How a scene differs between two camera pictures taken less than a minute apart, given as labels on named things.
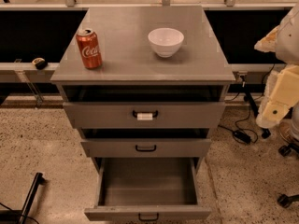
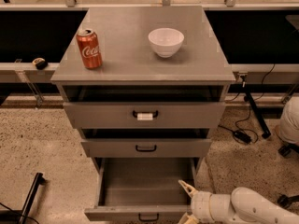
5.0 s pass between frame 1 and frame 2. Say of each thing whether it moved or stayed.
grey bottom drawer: stayed
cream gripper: moved
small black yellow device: stayed
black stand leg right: stayed
